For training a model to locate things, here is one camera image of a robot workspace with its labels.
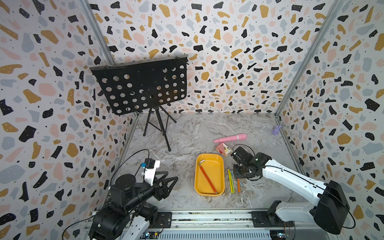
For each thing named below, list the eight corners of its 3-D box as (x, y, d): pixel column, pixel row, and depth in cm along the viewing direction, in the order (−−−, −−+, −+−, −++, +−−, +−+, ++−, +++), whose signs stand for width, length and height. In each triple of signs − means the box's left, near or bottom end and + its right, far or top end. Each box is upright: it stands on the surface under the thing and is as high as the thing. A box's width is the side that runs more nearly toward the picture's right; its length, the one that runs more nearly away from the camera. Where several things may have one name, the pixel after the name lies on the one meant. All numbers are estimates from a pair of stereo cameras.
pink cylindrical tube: (214, 145, 106) (215, 141, 103) (213, 141, 108) (214, 137, 105) (246, 140, 109) (247, 137, 105) (244, 136, 111) (245, 133, 108)
